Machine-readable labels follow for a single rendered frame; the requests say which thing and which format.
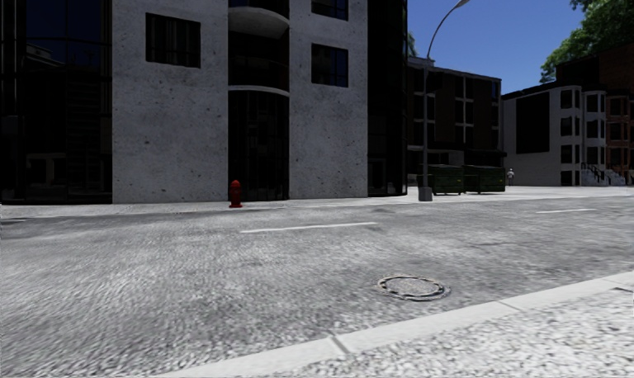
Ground round manhole cover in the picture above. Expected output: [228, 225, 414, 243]
[376, 275, 452, 302]

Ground red brick building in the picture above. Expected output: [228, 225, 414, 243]
[556, 43, 634, 186]

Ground dark green dumpster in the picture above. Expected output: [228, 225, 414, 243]
[462, 164, 507, 195]
[416, 164, 466, 196]

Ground trees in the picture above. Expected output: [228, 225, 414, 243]
[539, 0, 634, 84]

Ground dark brown building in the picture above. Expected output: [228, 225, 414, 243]
[405, 56, 507, 186]

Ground grey street lamp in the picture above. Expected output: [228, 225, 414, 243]
[418, 0, 472, 202]

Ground pale concrete building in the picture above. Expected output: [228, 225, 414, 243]
[0, 0, 409, 205]

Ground white rendered building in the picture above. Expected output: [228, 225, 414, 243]
[501, 80, 627, 187]

